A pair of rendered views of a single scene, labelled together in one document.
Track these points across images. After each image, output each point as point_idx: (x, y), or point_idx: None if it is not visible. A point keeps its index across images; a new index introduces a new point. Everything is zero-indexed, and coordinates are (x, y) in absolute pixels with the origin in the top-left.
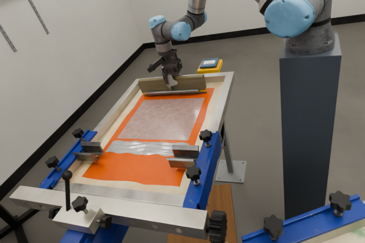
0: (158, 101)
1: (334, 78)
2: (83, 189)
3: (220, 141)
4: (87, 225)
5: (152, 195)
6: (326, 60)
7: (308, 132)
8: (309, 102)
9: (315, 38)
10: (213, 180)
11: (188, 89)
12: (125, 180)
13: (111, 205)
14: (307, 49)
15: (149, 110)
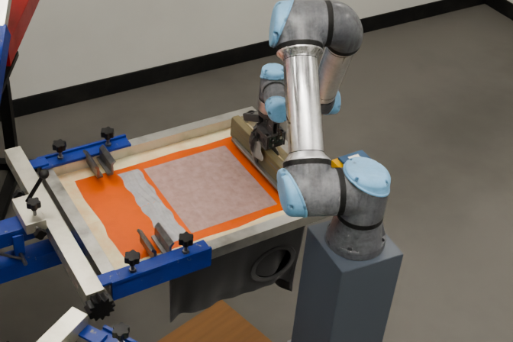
0: (233, 162)
1: (335, 293)
2: (61, 195)
3: (208, 260)
4: (26, 224)
5: (96, 248)
6: (333, 266)
7: (311, 337)
8: (317, 299)
9: (338, 235)
10: (208, 306)
11: (271, 178)
12: (99, 218)
13: (56, 226)
14: (329, 240)
15: (210, 165)
